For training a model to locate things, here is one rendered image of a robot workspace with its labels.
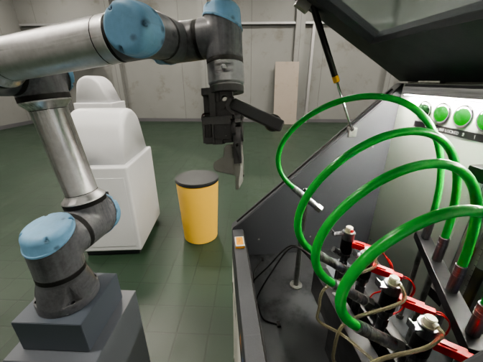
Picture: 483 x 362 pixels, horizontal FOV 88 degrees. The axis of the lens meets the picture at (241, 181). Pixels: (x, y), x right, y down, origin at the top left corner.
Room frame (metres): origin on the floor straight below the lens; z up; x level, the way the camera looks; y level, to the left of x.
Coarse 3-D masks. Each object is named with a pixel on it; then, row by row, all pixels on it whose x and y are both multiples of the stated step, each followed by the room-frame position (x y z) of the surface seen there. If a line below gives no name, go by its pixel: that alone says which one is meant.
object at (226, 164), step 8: (232, 144) 0.50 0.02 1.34; (224, 152) 0.49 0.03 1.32; (232, 152) 0.50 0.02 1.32; (216, 160) 0.49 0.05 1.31; (224, 160) 0.48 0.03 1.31; (232, 160) 0.48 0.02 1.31; (216, 168) 0.48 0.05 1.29; (224, 168) 0.48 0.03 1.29; (232, 168) 0.47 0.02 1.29; (240, 168) 0.47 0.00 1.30; (240, 176) 0.47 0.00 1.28; (240, 184) 0.47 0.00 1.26
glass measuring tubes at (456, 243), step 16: (480, 176) 0.48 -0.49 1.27; (464, 224) 0.49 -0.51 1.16; (464, 240) 0.49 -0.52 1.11; (480, 240) 0.46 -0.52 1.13; (448, 256) 0.49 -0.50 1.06; (480, 256) 0.43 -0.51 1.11; (480, 272) 0.42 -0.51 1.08; (432, 288) 0.49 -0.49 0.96; (464, 288) 0.45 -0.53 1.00; (480, 288) 0.42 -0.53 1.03
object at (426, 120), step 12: (348, 96) 0.59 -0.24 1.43; (360, 96) 0.58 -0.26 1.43; (372, 96) 0.57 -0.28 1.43; (384, 96) 0.56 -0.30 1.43; (396, 96) 0.56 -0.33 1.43; (324, 108) 0.60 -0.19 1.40; (408, 108) 0.55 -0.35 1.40; (420, 108) 0.54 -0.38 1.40; (300, 120) 0.62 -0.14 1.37; (288, 132) 0.63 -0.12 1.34; (276, 156) 0.64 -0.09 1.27; (288, 180) 0.63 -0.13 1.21; (432, 204) 0.52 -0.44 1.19
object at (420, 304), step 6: (408, 300) 0.32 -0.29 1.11; (414, 300) 0.32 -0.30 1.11; (402, 306) 0.32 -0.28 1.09; (408, 306) 0.32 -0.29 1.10; (414, 306) 0.31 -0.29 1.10; (420, 306) 0.31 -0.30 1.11; (426, 306) 0.31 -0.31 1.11; (420, 312) 0.31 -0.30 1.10; (426, 312) 0.30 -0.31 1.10; (432, 312) 0.30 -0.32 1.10
